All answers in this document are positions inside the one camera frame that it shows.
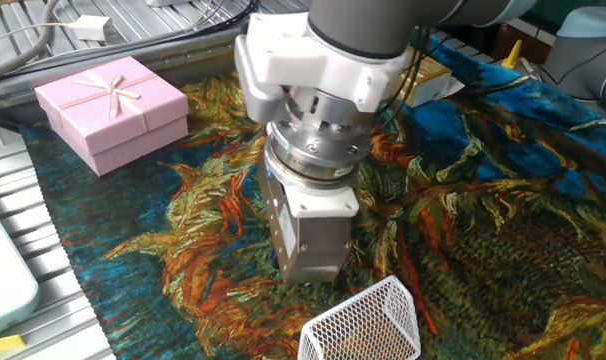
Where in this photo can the pink gift box with ribbon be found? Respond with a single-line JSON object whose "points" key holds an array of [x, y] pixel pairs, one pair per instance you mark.
{"points": [[113, 115]]}

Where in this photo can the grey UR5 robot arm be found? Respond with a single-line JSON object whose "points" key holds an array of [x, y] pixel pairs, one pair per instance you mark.
{"points": [[358, 60]]}

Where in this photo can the silver Schunk gripper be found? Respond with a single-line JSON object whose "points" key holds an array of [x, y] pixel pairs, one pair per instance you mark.
{"points": [[318, 250]]}

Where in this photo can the white teach pendant red button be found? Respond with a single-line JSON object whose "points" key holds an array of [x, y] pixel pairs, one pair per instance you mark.
{"points": [[8, 280]]}

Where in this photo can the white power adapter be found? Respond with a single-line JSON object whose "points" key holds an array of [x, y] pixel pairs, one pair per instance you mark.
{"points": [[90, 27]]}

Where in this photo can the sunflower painting print cloth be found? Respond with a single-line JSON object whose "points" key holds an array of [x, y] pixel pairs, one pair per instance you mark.
{"points": [[483, 225]]}

